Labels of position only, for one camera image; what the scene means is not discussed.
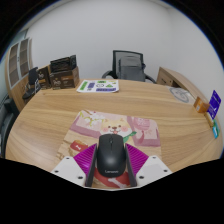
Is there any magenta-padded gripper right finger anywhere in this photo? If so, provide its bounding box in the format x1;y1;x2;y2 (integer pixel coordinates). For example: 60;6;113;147
124;143;173;188

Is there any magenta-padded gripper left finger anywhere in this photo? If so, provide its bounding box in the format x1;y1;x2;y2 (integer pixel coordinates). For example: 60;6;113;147
50;143;99;188

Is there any black computer mouse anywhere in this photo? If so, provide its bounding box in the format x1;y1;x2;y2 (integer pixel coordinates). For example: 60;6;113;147
96;133;128;178

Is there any dog print mouse pad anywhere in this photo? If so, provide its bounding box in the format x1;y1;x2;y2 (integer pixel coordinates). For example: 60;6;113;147
56;109;162;189

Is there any white green paper leaflet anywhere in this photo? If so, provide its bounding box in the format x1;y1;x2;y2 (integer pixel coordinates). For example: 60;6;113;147
76;78;120;94

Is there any white round-print sheet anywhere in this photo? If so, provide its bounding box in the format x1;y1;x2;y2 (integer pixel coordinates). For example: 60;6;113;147
168;86;196;105

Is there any brown cardboard box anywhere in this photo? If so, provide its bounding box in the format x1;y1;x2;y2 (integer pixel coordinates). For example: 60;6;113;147
48;65;81;91

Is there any pale yellow small box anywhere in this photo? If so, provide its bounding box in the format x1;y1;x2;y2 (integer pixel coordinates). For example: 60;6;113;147
204;111;216;129

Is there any orange-brown small box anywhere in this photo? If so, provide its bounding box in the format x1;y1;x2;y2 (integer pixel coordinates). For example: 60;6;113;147
193;96;210;114

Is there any green small box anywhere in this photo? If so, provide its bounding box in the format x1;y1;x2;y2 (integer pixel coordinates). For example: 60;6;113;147
213;119;221;140

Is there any black sofa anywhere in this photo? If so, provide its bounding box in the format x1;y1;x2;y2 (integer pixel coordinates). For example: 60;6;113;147
0;98;19;158

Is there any wooden side cabinet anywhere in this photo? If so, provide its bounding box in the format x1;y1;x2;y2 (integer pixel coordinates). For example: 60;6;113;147
155;66;204;101

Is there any dark brown carton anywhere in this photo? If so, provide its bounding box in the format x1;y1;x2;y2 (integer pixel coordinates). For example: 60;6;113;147
36;65;52;90

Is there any grey mesh office chair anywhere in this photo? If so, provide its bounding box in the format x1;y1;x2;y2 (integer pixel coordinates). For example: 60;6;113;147
101;49;157;84

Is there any small black chair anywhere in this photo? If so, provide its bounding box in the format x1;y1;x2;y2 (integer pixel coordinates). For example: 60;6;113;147
21;66;42;101

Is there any purple sign stand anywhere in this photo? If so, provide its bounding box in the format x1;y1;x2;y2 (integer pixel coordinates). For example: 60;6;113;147
207;89;222;120

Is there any black box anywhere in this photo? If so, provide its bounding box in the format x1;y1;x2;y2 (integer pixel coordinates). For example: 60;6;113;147
49;54;78;74

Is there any wooden shelf unit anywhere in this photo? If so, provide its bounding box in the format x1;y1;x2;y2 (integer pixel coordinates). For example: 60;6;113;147
4;37;34;113

